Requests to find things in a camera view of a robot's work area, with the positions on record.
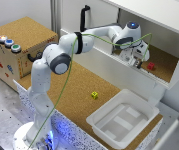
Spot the white sliding door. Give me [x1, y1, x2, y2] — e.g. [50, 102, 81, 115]
[60, 0, 120, 38]

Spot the green button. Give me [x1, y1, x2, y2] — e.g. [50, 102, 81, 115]
[10, 43, 22, 54]

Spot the black drawer handle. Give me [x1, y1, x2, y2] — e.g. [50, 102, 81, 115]
[26, 52, 39, 64]

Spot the red button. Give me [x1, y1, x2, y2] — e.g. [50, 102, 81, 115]
[0, 35, 8, 45]

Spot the green cable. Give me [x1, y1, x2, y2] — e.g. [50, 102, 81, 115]
[27, 32, 153, 150]

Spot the yellow block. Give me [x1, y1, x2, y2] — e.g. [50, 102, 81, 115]
[91, 91, 99, 100]

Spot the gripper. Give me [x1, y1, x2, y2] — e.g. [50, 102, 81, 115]
[126, 41, 151, 64]

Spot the blue button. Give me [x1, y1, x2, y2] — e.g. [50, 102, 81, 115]
[4, 38, 15, 48]

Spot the black door handle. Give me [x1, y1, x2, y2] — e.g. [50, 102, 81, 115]
[80, 4, 91, 33]

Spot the white plastic box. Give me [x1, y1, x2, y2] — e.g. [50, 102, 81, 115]
[85, 88, 160, 150]

